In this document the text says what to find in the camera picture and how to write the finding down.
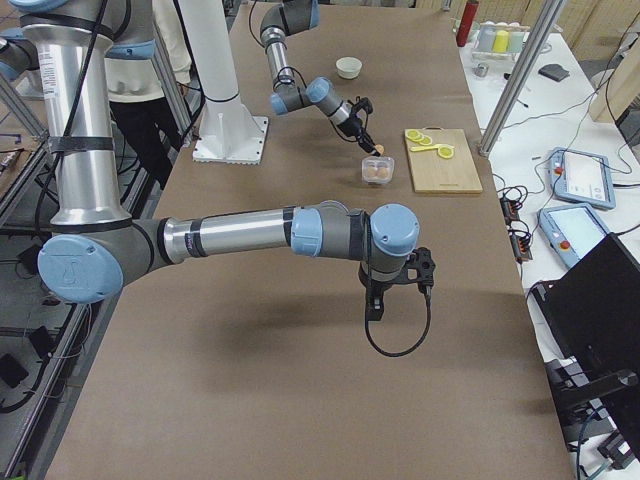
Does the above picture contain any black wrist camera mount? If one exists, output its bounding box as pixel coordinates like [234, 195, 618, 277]
[405, 247, 436, 297]

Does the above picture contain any black orange power strip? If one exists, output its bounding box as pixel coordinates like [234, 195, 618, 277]
[500, 196, 532, 264]

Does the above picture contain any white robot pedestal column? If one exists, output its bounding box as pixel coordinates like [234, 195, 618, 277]
[179, 0, 269, 165]

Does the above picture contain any lower blue teach pendant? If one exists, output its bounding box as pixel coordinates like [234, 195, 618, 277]
[539, 203, 610, 268]

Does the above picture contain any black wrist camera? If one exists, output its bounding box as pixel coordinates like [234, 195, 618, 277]
[351, 96, 373, 116]

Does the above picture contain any blue teach pendant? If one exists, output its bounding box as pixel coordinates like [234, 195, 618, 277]
[539, 203, 610, 268]
[548, 147, 616, 210]

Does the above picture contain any black looped camera cable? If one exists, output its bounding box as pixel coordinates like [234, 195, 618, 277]
[363, 292, 433, 358]

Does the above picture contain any rack with coloured cups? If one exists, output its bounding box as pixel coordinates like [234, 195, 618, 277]
[471, 21, 530, 61]

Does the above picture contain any small metal cup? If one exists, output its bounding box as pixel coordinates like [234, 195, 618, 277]
[473, 63, 489, 78]

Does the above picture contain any wooden cutting board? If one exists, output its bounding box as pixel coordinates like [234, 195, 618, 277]
[404, 128, 483, 194]

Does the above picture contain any dark grey cloth pad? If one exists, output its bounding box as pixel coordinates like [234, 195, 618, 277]
[538, 64, 570, 82]

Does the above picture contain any clear plastic egg box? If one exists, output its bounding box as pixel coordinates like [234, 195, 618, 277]
[361, 156, 395, 185]

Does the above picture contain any person in cream sweater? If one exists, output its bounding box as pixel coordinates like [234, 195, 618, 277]
[105, 1, 192, 188]

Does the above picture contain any aluminium frame post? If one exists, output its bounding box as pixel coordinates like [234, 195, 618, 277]
[478, 0, 567, 158]

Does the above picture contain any white ceramic bowl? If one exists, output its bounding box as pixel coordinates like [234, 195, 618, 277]
[335, 56, 363, 80]

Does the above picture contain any upper blue teach pendant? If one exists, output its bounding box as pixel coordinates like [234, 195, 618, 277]
[548, 147, 616, 210]

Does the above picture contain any lemon slice far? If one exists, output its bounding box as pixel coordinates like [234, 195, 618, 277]
[405, 129, 423, 141]

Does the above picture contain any red bottle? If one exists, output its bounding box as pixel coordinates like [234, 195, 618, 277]
[456, 0, 479, 47]

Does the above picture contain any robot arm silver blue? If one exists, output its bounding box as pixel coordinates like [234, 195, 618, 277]
[17, 1, 429, 320]
[260, 1, 383, 156]

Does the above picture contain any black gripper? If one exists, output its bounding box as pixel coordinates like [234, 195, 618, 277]
[339, 116, 378, 153]
[360, 269, 415, 321]

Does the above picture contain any black monitor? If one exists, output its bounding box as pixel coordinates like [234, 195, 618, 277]
[531, 233, 639, 455]

